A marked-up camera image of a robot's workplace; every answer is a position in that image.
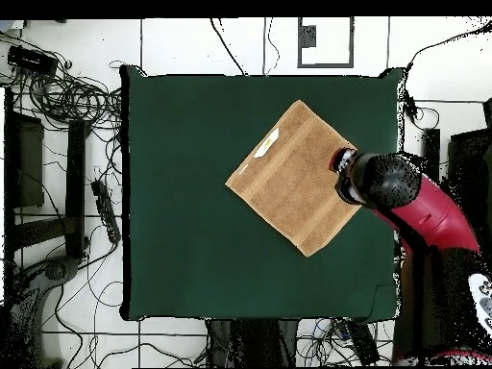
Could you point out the dark green table cloth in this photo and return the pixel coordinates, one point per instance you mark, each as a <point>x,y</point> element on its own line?
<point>184,230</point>

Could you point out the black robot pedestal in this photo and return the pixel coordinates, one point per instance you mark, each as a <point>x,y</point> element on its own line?
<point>250,342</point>

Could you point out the black box device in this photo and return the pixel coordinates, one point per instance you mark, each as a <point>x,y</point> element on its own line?
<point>32,60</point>

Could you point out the black flat panel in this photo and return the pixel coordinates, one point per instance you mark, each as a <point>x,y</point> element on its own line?
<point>467,161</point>
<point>29,165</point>

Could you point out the wide black power strip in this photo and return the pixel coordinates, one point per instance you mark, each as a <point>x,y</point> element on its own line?
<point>361,342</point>

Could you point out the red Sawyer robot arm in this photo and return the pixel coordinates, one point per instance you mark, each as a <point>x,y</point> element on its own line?
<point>423,207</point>

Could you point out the tan terry towel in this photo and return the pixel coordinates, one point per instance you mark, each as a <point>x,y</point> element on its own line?
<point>292,184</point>

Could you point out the black upright post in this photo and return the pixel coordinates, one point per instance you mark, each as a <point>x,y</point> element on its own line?
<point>75,184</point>
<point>432,142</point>

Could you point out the grey stand base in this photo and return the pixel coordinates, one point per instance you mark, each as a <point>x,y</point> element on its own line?
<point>57,269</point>

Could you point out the long black power strip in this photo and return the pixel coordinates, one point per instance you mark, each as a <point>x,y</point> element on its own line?
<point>105,209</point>

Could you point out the grey rectangular frame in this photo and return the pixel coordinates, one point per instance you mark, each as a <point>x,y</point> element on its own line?
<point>324,65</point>

